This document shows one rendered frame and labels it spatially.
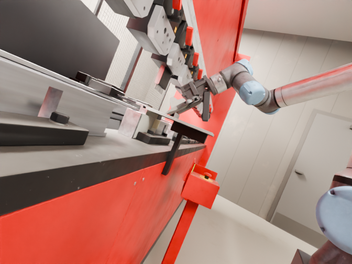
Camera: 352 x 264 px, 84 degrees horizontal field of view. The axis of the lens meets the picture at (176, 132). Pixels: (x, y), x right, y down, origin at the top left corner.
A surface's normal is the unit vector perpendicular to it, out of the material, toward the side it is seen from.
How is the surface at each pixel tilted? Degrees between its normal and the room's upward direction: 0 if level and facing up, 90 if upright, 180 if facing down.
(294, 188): 90
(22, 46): 90
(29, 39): 90
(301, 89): 109
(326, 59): 90
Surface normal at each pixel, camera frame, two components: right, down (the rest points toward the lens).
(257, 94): 0.24, 0.70
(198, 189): -0.10, 0.00
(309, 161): -0.41, -0.14
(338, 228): -0.80, -0.17
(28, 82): 0.90, 0.37
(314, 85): -0.75, 0.06
